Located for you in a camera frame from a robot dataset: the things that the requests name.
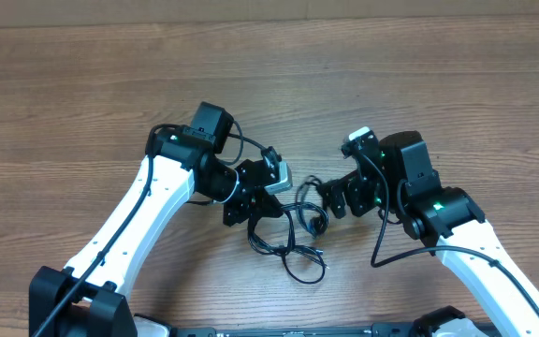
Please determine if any black USB cable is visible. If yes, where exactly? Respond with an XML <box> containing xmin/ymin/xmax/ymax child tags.
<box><xmin>245</xmin><ymin>175</ymin><xmax>331</xmax><ymax>286</ymax></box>

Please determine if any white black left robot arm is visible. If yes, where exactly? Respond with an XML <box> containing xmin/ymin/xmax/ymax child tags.
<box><xmin>29</xmin><ymin>102</ymin><xmax>292</xmax><ymax>336</ymax></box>

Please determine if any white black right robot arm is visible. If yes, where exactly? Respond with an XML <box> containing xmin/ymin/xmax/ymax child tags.
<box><xmin>317</xmin><ymin>127</ymin><xmax>539</xmax><ymax>336</ymax></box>

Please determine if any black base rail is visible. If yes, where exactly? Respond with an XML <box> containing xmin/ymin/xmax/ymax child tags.
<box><xmin>128</xmin><ymin>306</ymin><xmax>503</xmax><ymax>337</ymax></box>

